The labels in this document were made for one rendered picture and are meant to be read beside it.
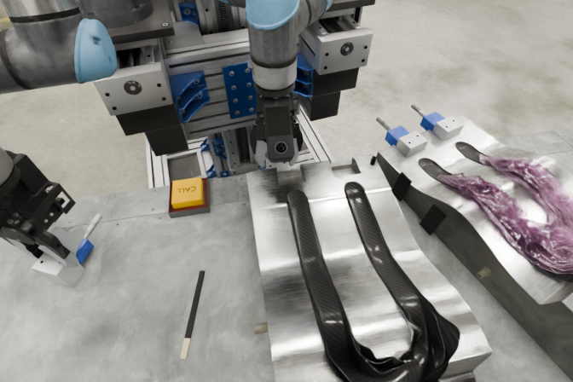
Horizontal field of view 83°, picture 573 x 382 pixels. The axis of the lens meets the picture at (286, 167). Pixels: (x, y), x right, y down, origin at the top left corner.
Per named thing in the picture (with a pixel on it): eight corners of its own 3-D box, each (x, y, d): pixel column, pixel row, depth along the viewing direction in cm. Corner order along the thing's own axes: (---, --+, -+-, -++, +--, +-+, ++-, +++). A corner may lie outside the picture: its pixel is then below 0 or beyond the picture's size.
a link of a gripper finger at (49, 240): (78, 251, 51) (35, 220, 45) (71, 261, 50) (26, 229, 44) (56, 248, 53) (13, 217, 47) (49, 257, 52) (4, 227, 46)
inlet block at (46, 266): (94, 220, 66) (82, 205, 62) (116, 225, 65) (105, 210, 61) (48, 281, 58) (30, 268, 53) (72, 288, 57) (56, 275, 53)
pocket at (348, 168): (327, 171, 67) (328, 159, 65) (350, 168, 68) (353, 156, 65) (332, 188, 64) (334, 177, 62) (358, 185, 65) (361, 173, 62)
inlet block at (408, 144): (367, 130, 79) (371, 112, 75) (383, 124, 81) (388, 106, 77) (403, 165, 72) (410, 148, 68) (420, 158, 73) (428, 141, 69)
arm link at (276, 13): (312, -23, 45) (280, -2, 41) (308, 49, 54) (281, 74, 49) (265, -33, 48) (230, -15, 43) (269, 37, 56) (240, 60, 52)
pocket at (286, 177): (275, 179, 66) (274, 167, 63) (300, 176, 67) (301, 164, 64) (279, 197, 63) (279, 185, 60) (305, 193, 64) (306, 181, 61)
